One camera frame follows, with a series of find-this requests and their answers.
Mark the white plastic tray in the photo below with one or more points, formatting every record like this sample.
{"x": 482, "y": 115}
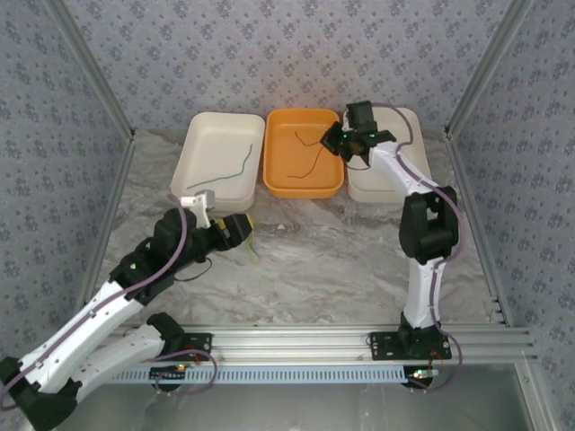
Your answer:
{"x": 382, "y": 179}
{"x": 215, "y": 152}

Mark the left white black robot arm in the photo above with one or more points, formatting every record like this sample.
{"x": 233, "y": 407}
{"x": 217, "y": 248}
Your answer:
{"x": 81, "y": 332}

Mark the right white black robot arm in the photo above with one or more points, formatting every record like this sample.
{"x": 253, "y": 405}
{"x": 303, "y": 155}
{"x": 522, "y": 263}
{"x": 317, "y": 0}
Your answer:
{"x": 429, "y": 229}

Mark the orange plastic tray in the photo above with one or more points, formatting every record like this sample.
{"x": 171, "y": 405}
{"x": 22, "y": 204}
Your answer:
{"x": 287, "y": 157}

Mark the small black controller board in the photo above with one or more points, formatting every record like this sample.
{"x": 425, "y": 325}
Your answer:
{"x": 167, "y": 375}
{"x": 420, "y": 379}

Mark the grey metal panel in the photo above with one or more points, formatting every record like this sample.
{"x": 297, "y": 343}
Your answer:
{"x": 292, "y": 408}

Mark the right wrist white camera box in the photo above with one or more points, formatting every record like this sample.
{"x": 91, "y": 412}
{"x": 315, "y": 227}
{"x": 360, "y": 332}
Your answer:
{"x": 347, "y": 114}

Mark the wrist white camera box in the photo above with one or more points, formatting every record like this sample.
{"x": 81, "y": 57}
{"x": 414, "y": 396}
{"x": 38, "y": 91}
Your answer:
{"x": 200, "y": 204}
{"x": 347, "y": 114}

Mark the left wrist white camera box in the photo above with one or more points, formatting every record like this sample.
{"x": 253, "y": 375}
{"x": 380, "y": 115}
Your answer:
{"x": 200, "y": 204}

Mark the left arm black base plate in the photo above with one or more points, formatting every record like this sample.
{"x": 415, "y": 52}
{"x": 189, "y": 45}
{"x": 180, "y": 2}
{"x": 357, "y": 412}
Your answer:
{"x": 197, "y": 345}

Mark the aluminium mounting rail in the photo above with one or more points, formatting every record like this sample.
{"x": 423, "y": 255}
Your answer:
{"x": 292, "y": 343}

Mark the aluminium frame post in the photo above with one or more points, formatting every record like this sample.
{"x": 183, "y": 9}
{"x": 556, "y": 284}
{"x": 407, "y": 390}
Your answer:
{"x": 483, "y": 72}
{"x": 95, "y": 72}

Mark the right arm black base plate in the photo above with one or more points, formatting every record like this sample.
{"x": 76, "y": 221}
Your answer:
{"x": 386, "y": 348}

